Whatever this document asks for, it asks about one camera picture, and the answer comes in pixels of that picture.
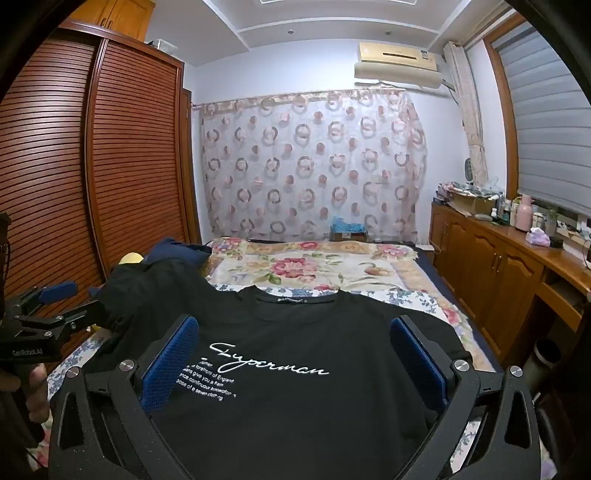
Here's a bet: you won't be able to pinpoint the wall air conditioner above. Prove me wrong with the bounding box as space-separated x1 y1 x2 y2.
354 41 444 88

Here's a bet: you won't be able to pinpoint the blue item on box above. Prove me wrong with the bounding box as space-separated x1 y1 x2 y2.
330 217 369 243

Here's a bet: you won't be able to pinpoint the person's left hand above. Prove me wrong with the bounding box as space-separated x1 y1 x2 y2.
0 362 51 425

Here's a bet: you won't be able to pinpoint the grey cylindrical bin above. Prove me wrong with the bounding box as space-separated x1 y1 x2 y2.
524 339 562 407

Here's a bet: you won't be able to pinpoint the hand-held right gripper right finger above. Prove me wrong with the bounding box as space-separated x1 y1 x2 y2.
390 315 543 480

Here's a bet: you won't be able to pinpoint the cluster of small bottles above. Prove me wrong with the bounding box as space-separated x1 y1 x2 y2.
489 194 516 227

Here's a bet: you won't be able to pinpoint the long wooden sideboard cabinet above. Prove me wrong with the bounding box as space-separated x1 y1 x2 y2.
430 200 591 370

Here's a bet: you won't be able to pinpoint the black printed t-shirt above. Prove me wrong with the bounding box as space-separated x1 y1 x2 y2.
81 259 472 480

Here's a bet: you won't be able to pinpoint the blue floral white sheet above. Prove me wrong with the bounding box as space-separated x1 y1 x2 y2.
28 282 490 480

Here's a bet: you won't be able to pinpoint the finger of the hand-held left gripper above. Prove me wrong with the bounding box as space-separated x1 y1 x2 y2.
18 299 106 344
4 281 78 319

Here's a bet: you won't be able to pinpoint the wooden window frame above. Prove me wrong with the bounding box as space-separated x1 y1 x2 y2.
482 32 522 197

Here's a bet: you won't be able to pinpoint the wooden overhead cabinet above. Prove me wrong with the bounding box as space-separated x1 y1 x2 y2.
68 0 154 43

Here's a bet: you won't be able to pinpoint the sheer circle-patterned curtain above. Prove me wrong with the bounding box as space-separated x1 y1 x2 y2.
199 89 428 243

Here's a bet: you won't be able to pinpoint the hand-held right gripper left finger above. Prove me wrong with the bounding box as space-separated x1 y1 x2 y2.
48 315 200 480

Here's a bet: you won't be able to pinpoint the pink rose floral blanket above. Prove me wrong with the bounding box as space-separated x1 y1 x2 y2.
205 236 476 342

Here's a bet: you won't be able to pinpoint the pink thermos jug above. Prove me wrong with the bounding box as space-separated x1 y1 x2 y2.
515 194 534 232

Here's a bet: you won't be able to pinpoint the grey window blind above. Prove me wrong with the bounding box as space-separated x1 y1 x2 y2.
496 21 591 219

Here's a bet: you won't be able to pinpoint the open cardboard box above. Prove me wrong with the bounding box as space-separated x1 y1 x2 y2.
450 191 495 217

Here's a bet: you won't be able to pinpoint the louvered wooden wardrobe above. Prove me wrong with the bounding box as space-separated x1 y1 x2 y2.
0 21 202 370

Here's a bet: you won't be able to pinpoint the navy blue folded clothes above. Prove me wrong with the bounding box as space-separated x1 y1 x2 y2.
139 237 214 278

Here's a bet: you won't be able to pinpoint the navy bed mattress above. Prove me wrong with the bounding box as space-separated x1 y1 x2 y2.
413 244 504 374

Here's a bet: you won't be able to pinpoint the pile of folded cloths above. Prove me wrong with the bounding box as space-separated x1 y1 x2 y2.
436 181 467 204

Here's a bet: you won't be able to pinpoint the beige tied side curtain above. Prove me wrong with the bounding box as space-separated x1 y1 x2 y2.
443 41 490 185

